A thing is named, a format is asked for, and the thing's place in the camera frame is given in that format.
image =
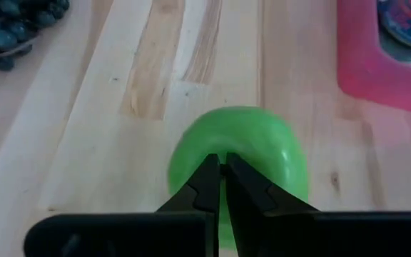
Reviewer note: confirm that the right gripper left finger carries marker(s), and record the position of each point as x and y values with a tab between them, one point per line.
137	235

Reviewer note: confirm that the black plastic grape bunch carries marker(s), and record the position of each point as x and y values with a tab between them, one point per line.
9	32

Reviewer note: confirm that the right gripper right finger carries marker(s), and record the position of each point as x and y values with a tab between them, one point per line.
316	235

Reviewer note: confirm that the green toy apple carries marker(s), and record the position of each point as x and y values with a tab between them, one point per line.
255	142

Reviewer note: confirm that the gold-top blue-label tin can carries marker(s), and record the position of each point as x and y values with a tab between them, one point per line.
409	25

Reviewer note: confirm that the pink plastic bin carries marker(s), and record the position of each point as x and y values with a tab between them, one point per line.
369	82

